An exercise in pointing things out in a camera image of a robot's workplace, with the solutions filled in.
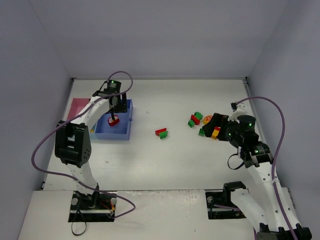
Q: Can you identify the red flower printed lego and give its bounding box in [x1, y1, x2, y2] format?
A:
[107, 115, 120, 127]

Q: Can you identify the green square lego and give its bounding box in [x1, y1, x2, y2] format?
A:
[198, 128, 205, 137]

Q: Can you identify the small green lego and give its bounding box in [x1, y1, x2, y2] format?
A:
[188, 120, 195, 128]

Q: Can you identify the red half-round lego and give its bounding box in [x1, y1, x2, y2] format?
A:
[155, 128, 167, 136]

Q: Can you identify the yellow round printed lego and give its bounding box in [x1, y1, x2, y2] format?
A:
[202, 115, 213, 125]

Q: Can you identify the green half-round lego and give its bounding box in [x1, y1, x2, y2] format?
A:
[159, 131, 168, 139]

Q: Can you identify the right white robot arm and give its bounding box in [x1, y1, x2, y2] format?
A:
[202, 113, 312, 240]

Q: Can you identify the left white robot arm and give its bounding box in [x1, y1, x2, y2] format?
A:
[54, 80, 127, 202]

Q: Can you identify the red yellow stacked lego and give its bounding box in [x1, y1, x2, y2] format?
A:
[211, 126, 221, 140]

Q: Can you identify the red curved lego right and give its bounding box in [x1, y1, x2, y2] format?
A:
[190, 114, 200, 125]

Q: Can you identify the green lego on red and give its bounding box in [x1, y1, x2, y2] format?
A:
[194, 111, 203, 120]

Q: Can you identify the purple-blue large container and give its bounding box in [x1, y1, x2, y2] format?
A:
[92, 99, 133, 141]

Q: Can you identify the pink container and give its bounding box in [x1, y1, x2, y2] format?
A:
[66, 98, 90, 120]

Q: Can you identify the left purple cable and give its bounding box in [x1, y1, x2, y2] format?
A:
[31, 71, 137, 221]

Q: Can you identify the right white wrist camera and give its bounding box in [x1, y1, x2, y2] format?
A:
[228, 102, 248, 121]

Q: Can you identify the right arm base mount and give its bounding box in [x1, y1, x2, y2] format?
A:
[205, 191, 246, 220]

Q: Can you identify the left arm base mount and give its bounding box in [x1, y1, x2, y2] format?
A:
[68, 191, 116, 223]

